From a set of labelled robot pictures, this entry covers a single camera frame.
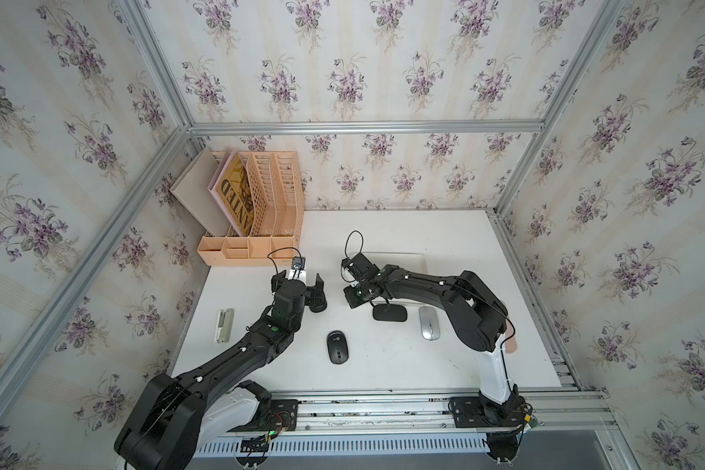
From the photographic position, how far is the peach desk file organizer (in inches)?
35.9

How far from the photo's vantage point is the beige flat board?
0.88 m

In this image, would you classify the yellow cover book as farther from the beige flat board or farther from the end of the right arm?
the end of the right arm

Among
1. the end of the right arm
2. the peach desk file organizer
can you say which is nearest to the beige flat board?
the peach desk file organizer

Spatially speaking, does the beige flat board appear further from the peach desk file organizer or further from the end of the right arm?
the end of the right arm

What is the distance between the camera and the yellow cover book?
0.91 m

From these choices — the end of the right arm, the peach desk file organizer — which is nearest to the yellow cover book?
the peach desk file organizer

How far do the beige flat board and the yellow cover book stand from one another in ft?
0.08
